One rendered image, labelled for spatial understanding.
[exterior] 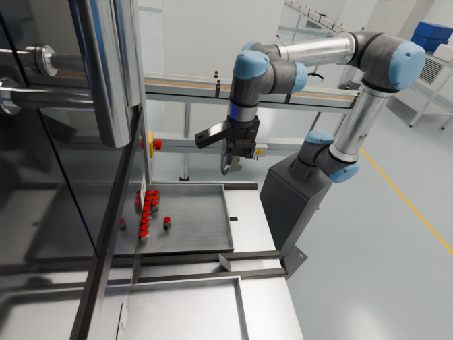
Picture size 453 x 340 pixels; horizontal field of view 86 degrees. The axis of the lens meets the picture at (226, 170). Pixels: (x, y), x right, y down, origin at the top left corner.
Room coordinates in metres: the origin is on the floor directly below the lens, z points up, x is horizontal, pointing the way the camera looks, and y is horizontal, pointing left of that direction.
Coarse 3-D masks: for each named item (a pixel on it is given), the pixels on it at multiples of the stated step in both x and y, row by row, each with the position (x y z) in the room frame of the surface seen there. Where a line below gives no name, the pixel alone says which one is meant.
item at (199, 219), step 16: (160, 192) 0.56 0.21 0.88; (176, 192) 0.58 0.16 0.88; (192, 192) 0.59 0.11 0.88; (208, 192) 0.61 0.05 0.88; (224, 192) 0.59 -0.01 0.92; (160, 208) 0.49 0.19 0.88; (176, 208) 0.51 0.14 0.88; (192, 208) 0.52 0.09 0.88; (208, 208) 0.53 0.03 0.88; (224, 208) 0.54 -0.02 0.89; (160, 224) 0.44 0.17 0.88; (176, 224) 0.45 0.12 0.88; (192, 224) 0.46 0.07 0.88; (208, 224) 0.47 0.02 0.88; (224, 224) 0.48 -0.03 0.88; (160, 240) 0.38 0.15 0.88; (176, 240) 0.39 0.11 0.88; (192, 240) 0.40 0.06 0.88; (208, 240) 0.41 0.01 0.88; (224, 240) 0.42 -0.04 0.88; (144, 256) 0.32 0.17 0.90
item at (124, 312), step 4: (124, 304) 0.15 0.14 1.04; (124, 308) 0.15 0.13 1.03; (124, 312) 0.14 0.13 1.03; (124, 316) 0.14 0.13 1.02; (120, 320) 0.12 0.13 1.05; (124, 320) 0.13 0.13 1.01; (120, 324) 0.12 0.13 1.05; (124, 324) 0.13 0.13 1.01; (120, 328) 0.11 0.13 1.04; (120, 332) 0.11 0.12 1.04; (124, 332) 0.12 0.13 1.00; (120, 336) 0.10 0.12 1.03
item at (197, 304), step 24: (144, 288) 0.24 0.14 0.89; (168, 288) 0.25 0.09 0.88; (192, 288) 0.26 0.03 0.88; (216, 288) 0.28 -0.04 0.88; (240, 288) 0.27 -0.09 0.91; (144, 312) 0.19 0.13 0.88; (168, 312) 0.20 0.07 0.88; (192, 312) 0.21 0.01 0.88; (216, 312) 0.22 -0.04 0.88; (240, 312) 0.23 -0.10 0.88; (144, 336) 0.14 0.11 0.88; (168, 336) 0.15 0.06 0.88; (192, 336) 0.16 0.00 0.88; (216, 336) 0.17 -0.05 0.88; (240, 336) 0.18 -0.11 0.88
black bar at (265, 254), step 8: (152, 256) 0.32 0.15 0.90; (160, 256) 0.32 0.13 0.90; (168, 256) 0.33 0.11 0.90; (176, 256) 0.33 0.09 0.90; (184, 256) 0.34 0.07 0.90; (192, 256) 0.34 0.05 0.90; (200, 256) 0.35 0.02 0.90; (208, 256) 0.35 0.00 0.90; (216, 256) 0.35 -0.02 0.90; (224, 256) 0.36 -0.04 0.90; (232, 256) 0.36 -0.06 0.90; (240, 256) 0.37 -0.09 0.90; (248, 256) 0.37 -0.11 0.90; (256, 256) 0.38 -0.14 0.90; (264, 256) 0.39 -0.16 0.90; (272, 256) 0.39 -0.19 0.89; (144, 264) 0.30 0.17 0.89; (152, 264) 0.30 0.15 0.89; (160, 264) 0.31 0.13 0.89; (168, 264) 0.31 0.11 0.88
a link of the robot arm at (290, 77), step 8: (272, 56) 0.66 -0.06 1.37; (272, 64) 0.59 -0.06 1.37; (280, 64) 0.61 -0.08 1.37; (288, 64) 0.62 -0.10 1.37; (296, 64) 0.63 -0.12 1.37; (280, 72) 0.58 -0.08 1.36; (288, 72) 0.59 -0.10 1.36; (296, 72) 0.61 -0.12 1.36; (304, 72) 0.62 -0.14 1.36; (280, 80) 0.58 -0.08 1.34; (288, 80) 0.59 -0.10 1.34; (296, 80) 0.60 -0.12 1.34; (304, 80) 0.61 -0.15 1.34; (272, 88) 0.57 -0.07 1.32; (280, 88) 0.58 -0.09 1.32; (288, 88) 0.59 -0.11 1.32; (296, 88) 0.61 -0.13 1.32
